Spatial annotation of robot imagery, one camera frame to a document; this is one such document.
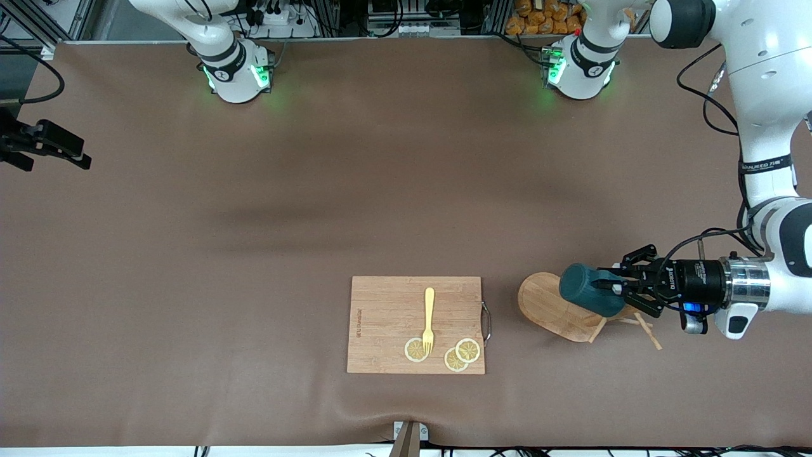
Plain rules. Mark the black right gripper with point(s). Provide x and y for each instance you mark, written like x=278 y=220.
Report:
x=53 y=139

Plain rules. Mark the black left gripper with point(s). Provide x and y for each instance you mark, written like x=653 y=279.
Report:
x=696 y=280

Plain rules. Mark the dark green cup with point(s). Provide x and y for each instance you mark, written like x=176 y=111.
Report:
x=583 y=289

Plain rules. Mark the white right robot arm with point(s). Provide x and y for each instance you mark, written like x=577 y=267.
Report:
x=235 y=70

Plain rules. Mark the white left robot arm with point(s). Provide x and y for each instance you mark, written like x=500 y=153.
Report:
x=767 y=95

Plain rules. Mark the wooden mug rack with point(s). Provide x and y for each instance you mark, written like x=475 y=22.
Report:
x=545 y=308

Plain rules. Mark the brown table mat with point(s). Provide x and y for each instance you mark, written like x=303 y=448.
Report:
x=190 y=254

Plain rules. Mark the lemon slice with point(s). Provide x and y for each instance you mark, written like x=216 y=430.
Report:
x=469 y=349
x=412 y=352
x=452 y=363

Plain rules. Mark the yellow plastic fork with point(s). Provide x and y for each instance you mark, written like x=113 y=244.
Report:
x=429 y=311

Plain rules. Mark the wooden cutting board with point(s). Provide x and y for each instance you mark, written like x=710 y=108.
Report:
x=380 y=317

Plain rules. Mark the white power strip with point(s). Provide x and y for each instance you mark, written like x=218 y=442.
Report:
x=279 y=19

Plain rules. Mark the orange snack bag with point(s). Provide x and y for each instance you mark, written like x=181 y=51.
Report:
x=539 y=22

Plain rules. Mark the aluminium frame post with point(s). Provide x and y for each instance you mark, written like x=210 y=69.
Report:
x=82 y=16

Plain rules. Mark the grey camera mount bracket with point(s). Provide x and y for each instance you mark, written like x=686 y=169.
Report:
x=409 y=444

